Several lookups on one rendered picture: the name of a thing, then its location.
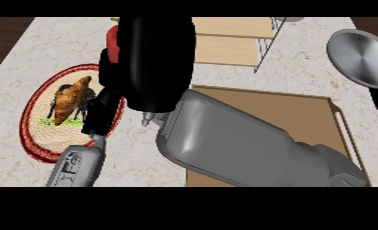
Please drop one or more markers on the brown croissant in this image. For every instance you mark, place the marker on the brown croissant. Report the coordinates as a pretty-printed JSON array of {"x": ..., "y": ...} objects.
[{"x": 68, "y": 99}]

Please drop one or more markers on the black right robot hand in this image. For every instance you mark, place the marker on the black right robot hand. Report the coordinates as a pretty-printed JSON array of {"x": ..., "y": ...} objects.
[{"x": 155, "y": 64}]

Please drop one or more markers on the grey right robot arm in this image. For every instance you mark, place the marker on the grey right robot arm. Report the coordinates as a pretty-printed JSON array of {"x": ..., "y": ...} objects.
[{"x": 231, "y": 140}]

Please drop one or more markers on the red bell pepper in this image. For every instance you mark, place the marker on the red bell pepper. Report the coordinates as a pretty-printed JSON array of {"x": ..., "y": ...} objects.
[{"x": 113, "y": 44}]

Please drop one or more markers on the silver metal pan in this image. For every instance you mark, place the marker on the silver metal pan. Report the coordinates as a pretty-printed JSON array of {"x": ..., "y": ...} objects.
[{"x": 356, "y": 55}]

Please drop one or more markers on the round red-rimmed woven placemat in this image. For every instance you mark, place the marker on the round red-rimmed woven placemat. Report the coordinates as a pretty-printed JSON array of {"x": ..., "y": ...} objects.
[{"x": 39, "y": 130}]

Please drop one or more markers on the brown wooden tray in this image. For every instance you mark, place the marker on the brown wooden tray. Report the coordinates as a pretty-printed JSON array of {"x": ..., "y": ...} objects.
[{"x": 296, "y": 114}]

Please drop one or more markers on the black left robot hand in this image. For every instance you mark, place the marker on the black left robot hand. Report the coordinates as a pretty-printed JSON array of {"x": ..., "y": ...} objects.
[{"x": 104, "y": 110}]

